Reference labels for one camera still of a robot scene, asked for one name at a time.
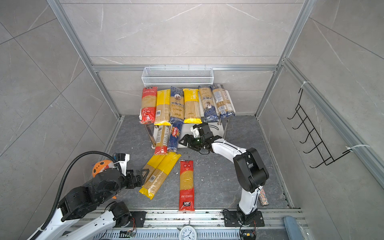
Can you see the white wire mesh basket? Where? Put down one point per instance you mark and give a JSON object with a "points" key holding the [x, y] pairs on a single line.
{"points": [[179, 77]]}

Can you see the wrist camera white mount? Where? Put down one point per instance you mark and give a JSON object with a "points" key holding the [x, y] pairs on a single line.
{"points": [[197, 131], [122, 161]]}

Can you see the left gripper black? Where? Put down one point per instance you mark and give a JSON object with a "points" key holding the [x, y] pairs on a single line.
{"points": [[135, 184]]}

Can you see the black wall hook rack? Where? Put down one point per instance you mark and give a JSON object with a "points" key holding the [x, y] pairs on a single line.
{"points": [[313, 136]]}

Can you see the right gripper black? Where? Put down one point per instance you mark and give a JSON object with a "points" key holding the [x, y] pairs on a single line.
{"points": [[187, 137]]}

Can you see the blue Ankara spaghetti bag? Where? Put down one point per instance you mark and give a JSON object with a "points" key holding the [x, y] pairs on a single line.
{"points": [[177, 105]]}

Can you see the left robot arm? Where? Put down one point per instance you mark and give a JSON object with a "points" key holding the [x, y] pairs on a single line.
{"points": [[82, 200]]}

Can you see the glitter silver microphone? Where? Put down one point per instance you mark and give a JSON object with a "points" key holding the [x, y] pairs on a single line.
{"points": [[263, 198]]}

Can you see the white analog clock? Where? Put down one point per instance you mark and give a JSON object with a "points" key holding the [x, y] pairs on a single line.
{"points": [[188, 233]]}

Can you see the red white label spaghetti bag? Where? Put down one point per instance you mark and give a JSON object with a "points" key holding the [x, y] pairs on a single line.
{"points": [[162, 140]]}

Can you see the orange shark plush toy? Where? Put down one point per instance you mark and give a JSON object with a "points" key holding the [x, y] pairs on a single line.
{"points": [[101, 166]]}

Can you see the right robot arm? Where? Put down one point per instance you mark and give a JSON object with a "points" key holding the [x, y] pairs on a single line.
{"points": [[249, 166]]}

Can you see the blue white label spaghetti bag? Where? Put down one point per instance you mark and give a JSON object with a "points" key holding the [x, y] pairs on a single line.
{"points": [[222, 99]]}

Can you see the yellow Pastatime spaghetti bag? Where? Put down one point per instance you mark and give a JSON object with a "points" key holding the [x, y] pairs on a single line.
{"points": [[192, 106]]}

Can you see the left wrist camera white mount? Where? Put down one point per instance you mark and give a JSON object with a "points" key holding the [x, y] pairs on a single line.
{"points": [[122, 161]]}

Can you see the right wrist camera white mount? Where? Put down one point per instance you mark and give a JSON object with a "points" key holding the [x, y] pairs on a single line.
{"points": [[197, 131]]}

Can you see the blue Barilla spaghetti box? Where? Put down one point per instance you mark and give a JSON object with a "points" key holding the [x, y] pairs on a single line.
{"points": [[175, 133]]}

